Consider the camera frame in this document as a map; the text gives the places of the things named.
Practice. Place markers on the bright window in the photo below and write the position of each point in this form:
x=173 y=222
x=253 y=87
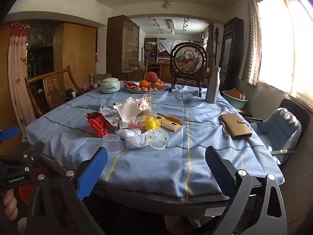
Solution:
x=276 y=41

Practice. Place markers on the blue rimmed fruit plate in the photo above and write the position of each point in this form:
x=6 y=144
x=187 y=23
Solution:
x=132 y=89

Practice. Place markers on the clear plastic cup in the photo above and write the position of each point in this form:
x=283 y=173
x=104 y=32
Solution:
x=112 y=144
x=157 y=139

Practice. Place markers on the pale green basin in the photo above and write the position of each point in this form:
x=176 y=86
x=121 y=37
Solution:
x=234 y=104

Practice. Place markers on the yellow ribbon flower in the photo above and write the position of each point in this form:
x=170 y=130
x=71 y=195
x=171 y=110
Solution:
x=151 y=123

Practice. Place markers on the red snack packets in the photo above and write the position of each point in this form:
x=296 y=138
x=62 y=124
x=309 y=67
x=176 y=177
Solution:
x=130 y=83

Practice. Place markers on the red gold patterned pouch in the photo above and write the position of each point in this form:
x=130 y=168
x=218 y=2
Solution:
x=160 y=84

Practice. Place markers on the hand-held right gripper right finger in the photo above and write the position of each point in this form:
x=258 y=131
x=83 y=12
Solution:
x=220 y=173

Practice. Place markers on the dark wooden side table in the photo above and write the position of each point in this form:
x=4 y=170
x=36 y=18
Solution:
x=73 y=99

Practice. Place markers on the foil snack wrapper pile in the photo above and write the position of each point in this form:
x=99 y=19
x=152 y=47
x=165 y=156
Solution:
x=128 y=110

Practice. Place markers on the person's left hand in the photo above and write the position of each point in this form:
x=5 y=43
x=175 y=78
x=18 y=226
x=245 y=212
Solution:
x=10 y=206

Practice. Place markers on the orange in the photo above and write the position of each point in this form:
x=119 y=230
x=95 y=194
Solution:
x=144 y=83

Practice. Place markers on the cushioned chair light blue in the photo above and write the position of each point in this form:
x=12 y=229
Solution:
x=297 y=110

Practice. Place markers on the light blue seat cushion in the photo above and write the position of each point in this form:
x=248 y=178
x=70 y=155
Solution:
x=278 y=129

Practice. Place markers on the cardboard box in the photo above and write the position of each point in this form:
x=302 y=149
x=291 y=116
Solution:
x=104 y=76

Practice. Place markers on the red plastic bucket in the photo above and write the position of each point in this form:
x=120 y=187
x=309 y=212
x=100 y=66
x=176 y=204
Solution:
x=25 y=195

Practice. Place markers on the round ceiling fixture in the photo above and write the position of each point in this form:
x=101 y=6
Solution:
x=167 y=4

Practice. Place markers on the pale green ceramic jar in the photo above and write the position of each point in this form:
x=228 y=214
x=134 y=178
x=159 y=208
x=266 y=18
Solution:
x=110 y=85

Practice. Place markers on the brown leather wallet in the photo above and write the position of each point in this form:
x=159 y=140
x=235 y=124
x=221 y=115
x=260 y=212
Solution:
x=236 y=126

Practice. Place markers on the spray can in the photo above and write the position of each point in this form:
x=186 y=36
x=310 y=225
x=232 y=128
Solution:
x=91 y=80

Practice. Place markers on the pile of walnuts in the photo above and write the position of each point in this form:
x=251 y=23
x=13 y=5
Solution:
x=146 y=88

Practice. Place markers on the carved wooden armchair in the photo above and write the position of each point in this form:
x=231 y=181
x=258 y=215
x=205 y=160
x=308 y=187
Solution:
x=52 y=90

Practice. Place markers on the round embroidered table screen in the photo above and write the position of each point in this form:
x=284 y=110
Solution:
x=189 y=60

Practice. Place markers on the silver metal bottle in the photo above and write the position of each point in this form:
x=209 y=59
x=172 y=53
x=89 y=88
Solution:
x=212 y=88

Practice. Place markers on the red apple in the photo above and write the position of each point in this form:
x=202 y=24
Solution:
x=152 y=76

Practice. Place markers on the white plastic bag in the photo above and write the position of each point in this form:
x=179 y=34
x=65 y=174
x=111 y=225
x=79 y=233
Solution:
x=134 y=138

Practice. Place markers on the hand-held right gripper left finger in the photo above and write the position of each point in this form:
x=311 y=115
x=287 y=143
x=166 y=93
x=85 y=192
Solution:
x=91 y=173

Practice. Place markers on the red snack bag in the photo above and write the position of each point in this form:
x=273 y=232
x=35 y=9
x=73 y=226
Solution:
x=97 y=127

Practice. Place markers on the silver foil wrapper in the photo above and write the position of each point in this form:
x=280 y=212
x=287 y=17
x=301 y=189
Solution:
x=110 y=116

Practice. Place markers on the tall dark carved cabinet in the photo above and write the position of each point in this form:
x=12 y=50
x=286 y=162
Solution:
x=234 y=41

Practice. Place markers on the dark glass door cabinet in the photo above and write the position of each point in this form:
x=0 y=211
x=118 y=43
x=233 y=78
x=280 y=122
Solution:
x=115 y=49

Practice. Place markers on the light wooden wardrobe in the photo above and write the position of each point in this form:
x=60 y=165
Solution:
x=78 y=53

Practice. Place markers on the brown cardboard piece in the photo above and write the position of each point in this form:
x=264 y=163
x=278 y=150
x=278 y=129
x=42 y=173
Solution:
x=168 y=123

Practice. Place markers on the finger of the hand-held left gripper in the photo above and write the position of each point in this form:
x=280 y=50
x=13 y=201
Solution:
x=31 y=149
x=9 y=132

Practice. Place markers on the carved wooden chair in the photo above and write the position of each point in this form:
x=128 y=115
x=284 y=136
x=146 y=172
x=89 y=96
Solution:
x=163 y=69

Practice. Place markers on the white sheet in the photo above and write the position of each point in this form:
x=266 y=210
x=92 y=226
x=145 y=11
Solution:
x=166 y=45

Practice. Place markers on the checked window curtain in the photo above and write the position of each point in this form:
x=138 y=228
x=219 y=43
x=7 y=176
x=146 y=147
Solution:
x=251 y=41

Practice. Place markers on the orange pan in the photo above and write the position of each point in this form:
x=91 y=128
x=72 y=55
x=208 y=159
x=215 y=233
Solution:
x=234 y=94

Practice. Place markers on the pink floral door curtain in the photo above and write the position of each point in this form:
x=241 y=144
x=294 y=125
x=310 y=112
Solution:
x=18 y=78

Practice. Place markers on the fluorescent ceiling lamp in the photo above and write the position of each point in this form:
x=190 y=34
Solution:
x=170 y=24

